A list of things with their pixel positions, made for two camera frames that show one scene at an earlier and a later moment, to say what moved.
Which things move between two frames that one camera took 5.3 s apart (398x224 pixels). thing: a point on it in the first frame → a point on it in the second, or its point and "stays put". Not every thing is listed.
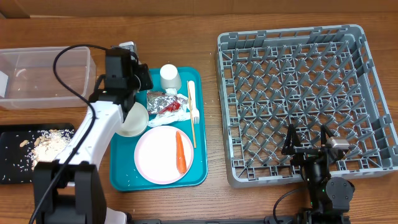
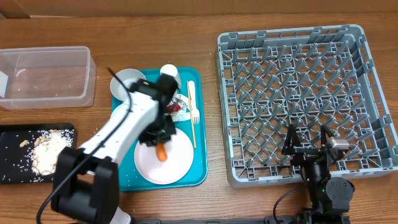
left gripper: x=142 y=70 → x=168 y=127
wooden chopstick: x=192 y=117 stays put
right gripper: x=291 y=145 stays put
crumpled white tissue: x=183 y=114 stays put
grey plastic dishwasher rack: x=310 y=76 stays put
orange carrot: x=180 y=154 → x=161 y=152
